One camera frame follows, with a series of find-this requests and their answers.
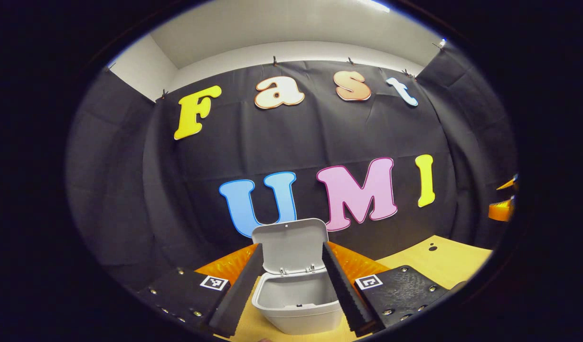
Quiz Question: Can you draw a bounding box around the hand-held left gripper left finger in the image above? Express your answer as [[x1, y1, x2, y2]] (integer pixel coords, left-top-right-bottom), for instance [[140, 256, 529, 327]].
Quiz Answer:
[[136, 243, 264, 339]]

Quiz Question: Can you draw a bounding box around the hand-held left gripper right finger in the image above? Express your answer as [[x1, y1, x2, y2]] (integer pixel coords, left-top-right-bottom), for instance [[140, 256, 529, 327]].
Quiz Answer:
[[322, 241, 452, 339]]

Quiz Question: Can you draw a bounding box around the white desktop garbage bin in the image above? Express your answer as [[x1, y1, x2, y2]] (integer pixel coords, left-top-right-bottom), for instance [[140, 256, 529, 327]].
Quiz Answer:
[[251, 218, 345, 336]]

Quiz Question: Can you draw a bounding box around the wooden desktop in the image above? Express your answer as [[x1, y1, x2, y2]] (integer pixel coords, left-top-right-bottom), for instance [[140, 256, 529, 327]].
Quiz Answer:
[[216, 235, 494, 342]]

